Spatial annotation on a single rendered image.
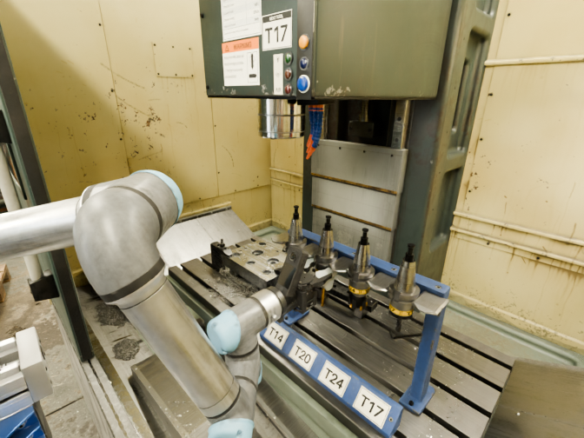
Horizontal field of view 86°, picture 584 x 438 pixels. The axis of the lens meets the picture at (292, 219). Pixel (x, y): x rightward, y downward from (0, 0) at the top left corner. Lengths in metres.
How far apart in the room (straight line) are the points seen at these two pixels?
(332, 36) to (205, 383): 0.71
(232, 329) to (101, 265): 0.28
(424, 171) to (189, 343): 1.07
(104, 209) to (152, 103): 1.49
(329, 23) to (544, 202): 1.17
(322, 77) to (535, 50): 1.03
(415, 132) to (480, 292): 0.89
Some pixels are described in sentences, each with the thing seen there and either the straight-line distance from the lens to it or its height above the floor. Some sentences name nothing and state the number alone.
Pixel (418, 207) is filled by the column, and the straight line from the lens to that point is 1.38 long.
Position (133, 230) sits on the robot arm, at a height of 1.43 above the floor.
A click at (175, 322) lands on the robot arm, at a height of 1.29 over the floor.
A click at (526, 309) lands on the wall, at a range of 1.81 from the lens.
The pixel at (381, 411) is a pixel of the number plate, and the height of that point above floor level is 0.94.
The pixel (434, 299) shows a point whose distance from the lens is 0.74.
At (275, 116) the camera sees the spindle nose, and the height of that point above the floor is 1.55.
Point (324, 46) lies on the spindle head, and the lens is 0.75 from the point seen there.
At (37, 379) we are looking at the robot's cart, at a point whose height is 1.08.
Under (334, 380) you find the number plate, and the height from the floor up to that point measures 0.93.
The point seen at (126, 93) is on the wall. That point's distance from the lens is 1.91.
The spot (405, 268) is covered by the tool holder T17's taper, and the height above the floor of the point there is 1.28.
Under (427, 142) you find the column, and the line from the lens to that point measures 1.33.
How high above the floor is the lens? 1.61
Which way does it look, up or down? 21 degrees down
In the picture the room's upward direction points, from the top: 1 degrees clockwise
